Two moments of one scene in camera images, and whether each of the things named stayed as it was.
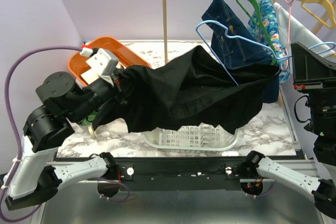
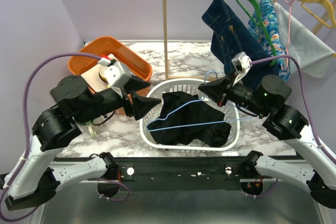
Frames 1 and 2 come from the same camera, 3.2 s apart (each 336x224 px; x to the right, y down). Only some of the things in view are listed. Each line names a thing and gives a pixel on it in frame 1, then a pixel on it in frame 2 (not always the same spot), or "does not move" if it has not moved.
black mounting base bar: (211, 173) does not move
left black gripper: (119, 88) -> (142, 105)
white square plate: (90, 76) does not move
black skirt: (190, 86) -> (184, 119)
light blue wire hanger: (327, 50) -> (148, 127)
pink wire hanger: (290, 11) does not move
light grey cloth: (294, 32) does not move
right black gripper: (307, 67) -> (220, 89)
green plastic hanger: (259, 22) does not move
